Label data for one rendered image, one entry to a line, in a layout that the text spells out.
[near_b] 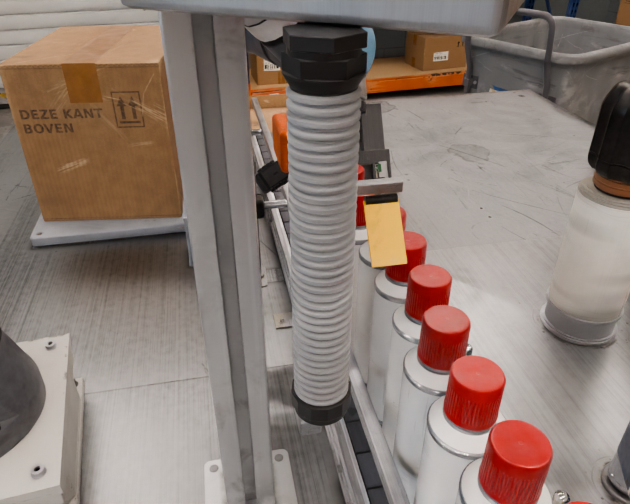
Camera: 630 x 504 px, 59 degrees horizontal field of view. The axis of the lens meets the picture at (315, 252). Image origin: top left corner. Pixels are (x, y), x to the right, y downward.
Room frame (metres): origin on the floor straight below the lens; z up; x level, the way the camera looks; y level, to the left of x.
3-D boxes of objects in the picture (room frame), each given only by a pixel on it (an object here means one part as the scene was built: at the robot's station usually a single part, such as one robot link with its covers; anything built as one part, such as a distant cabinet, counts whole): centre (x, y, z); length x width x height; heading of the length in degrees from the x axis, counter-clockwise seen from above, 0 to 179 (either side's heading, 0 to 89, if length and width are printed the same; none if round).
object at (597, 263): (0.54, -0.33, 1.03); 0.09 x 0.09 x 0.30
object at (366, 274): (0.45, -0.07, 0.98); 0.05 x 0.05 x 0.20
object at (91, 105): (1.01, 0.37, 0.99); 0.30 x 0.24 x 0.27; 4
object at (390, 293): (0.40, -0.08, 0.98); 0.05 x 0.05 x 0.20
